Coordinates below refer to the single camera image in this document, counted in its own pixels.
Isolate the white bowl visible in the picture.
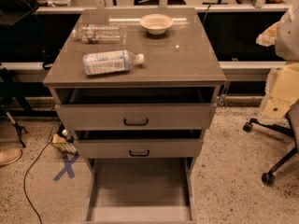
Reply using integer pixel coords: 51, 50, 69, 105
139, 14, 174, 35

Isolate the tan shoe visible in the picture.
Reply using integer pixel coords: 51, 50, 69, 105
0, 148, 22, 166

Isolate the black drawer handle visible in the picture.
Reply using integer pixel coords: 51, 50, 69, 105
123, 119, 149, 126
129, 150, 150, 158

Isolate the clear plastic bottle red label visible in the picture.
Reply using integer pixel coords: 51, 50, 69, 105
72, 23, 122, 44

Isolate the blue tape cross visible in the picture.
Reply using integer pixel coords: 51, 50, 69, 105
53, 154, 78, 181

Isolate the black top drawer handle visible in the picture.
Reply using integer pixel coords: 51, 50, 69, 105
123, 119, 149, 126

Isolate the drawer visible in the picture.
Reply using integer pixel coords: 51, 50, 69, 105
75, 130, 203, 159
56, 88, 216, 131
82, 158, 196, 224

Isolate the grey drawer cabinet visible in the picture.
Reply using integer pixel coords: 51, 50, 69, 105
42, 7, 227, 224

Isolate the wire basket with items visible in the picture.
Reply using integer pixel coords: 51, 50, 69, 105
48, 121, 78, 155

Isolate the bottom drawer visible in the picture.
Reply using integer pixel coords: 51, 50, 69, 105
82, 158, 196, 224

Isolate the top drawer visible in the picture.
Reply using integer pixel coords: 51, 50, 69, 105
56, 88, 216, 131

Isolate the black tripod stand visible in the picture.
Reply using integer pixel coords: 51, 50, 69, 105
0, 68, 27, 147

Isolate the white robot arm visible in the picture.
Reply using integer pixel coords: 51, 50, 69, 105
256, 7, 299, 119

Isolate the black floor cable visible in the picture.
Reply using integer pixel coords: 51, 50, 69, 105
23, 141, 52, 224

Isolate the middle drawer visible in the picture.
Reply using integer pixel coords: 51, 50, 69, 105
75, 130, 203, 159

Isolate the black office chair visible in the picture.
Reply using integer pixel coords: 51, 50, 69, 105
243, 103, 299, 186

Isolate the black middle drawer handle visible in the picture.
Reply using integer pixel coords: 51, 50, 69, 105
129, 150, 150, 158

